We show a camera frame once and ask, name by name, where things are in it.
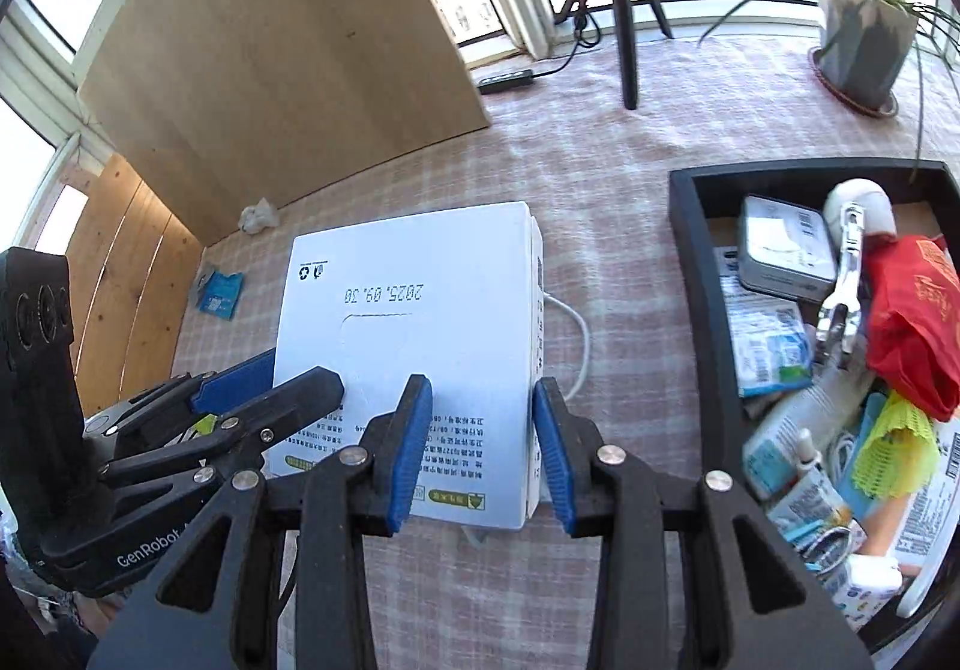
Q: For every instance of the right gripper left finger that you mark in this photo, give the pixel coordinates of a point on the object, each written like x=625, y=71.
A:
x=263, y=546

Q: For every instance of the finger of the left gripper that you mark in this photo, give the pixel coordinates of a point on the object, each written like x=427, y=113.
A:
x=240, y=380
x=247, y=432

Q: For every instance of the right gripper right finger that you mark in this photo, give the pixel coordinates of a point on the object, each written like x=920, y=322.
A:
x=692, y=573

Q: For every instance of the white cardboard box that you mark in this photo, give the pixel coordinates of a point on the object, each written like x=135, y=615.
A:
x=455, y=295

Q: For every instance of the blue plastic packet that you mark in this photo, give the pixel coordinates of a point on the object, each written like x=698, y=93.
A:
x=219, y=294

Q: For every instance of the white plastic bottle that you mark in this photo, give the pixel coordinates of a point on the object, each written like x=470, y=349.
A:
x=769, y=457

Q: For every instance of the pine wooden panel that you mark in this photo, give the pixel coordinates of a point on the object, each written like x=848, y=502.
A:
x=131, y=263

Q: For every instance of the black storage tray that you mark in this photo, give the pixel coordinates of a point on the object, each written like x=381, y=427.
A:
x=698, y=195

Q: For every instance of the yellow foam net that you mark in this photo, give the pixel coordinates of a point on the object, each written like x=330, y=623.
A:
x=899, y=455

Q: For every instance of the crumpled white tissue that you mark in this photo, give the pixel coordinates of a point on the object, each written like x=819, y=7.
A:
x=258, y=217

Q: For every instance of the white blue packet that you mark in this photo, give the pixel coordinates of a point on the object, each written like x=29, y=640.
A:
x=772, y=352

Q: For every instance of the red fabric bag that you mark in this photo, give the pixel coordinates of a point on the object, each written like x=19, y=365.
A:
x=912, y=333

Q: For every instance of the grey metal tin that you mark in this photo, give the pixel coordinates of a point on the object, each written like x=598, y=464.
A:
x=784, y=250

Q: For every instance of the light wooden board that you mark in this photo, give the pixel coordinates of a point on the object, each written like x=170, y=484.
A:
x=220, y=104

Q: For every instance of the white round ball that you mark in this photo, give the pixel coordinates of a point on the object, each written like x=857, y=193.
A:
x=878, y=221

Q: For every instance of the pink plaid tablecloth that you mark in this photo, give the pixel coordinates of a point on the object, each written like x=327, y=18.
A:
x=596, y=177

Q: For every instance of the black usb hub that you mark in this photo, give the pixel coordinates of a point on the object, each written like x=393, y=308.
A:
x=506, y=81

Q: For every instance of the grey plant pot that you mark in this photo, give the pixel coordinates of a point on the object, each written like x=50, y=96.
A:
x=863, y=47

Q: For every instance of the green spider plant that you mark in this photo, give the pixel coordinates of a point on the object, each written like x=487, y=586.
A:
x=937, y=29

